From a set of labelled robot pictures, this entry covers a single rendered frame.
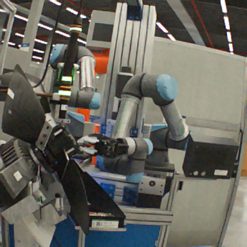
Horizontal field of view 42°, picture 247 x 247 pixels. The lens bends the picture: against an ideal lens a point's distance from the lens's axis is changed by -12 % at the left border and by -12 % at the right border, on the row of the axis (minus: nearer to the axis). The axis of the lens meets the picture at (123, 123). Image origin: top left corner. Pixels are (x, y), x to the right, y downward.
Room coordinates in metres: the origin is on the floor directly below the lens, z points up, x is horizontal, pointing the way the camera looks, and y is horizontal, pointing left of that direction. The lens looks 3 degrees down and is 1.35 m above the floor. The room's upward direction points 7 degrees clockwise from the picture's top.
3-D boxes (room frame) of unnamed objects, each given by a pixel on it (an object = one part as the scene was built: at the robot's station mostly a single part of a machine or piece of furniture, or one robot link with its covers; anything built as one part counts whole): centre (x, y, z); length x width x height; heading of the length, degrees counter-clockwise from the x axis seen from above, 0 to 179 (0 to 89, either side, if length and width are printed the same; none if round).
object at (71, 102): (1.55, 0.27, 1.34); 0.11 x 0.08 x 0.11; 103
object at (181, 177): (1.68, -0.38, 1.04); 0.24 x 0.03 x 0.03; 94
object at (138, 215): (1.64, 0.15, 0.82); 0.90 x 0.04 x 0.08; 94
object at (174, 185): (1.67, -0.28, 0.96); 0.03 x 0.03 x 0.20; 4
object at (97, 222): (1.48, 0.07, 0.85); 0.22 x 0.17 x 0.07; 109
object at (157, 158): (2.02, -0.21, 1.09); 0.15 x 0.15 x 0.10
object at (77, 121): (2.07, 0.29, 1.20); 0.13 x 0.12 x 0.14; 103
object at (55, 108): (1.27, 0.23, 1.31); 0.09 x 0.07 x 0.10; 129
